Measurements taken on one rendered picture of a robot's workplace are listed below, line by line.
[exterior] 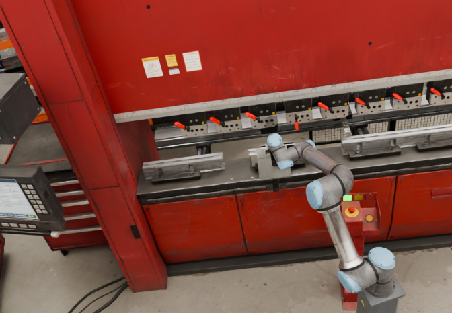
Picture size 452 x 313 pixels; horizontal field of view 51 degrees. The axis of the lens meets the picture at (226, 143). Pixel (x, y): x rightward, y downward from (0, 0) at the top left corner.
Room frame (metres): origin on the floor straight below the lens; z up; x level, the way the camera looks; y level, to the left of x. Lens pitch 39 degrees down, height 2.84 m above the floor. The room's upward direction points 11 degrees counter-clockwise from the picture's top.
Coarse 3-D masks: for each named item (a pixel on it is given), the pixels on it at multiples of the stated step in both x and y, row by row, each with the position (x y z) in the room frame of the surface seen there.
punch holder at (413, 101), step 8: (392, 88) 2.09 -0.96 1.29; (400, 88) 2.04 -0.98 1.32; (408, 88) 2.04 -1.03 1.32; (416, 88) 2.03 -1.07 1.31; (392, 96) 2.09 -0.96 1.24; (408, 96) 2.04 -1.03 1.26; (416, 96) 2.03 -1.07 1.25; (392, 104) 2.08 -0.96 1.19; (400, 104) 2.04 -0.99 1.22; (408, 104) 2.03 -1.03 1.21; (416, 104) 2.03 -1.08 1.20
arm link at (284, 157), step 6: (276, 150) 1.83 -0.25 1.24; (282, 150) 1.83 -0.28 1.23; (288, 150) 1.83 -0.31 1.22; (294, 150) 1.83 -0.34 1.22; (276, 156) 1.81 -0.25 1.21; (282, 156) 1.80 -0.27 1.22; (288, 156) 1.80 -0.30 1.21; (294, 156) 1.80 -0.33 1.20; (276, 162) 1.81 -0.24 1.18; (282, 162) 1.78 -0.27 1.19; (288, 162) 1.77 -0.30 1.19; (282, 168) 1.77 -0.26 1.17
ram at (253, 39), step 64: (128, 0) 2.17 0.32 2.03; (192, 0) 2.15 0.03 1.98; (256, 0) 2.12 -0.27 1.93; (320, 0) 2.09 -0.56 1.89; (384, 0) 2.06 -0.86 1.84; (448, 0) 2.03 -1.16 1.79; (128, 64) 2.18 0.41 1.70; (256, 64) 2.12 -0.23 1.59; (320, 64) 2.09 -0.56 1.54; (384, 64) 2.05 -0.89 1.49; (448, 64) 2.02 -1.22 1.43
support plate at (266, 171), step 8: (256, 152) 2.12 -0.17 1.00; (264, 152) 2.11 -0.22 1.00; (264, 160) 2.04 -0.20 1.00; (264, 168) 1.97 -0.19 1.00; (272, 168) 1.96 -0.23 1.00; (288, 168) 1.93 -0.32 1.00; (264, 176) 1.90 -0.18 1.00; (272, 176) 1.89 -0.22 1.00; (280, 176) 1.88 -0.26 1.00; (288, 176) 1.87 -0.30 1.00
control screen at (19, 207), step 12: (0, 180) 1.60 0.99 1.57; (12, 180) 1.58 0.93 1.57; (0, 192) 1.61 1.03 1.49; (12, 192) 1.59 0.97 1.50; (0, 204) 1.63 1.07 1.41; (12, 204) 1.61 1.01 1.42; (24, 204) 1.59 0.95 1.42; (0, 216) 1.64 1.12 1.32; (12, 216) 1.62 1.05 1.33; (24, 216) 1.60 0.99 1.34; (36, 216) 1.58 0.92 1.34
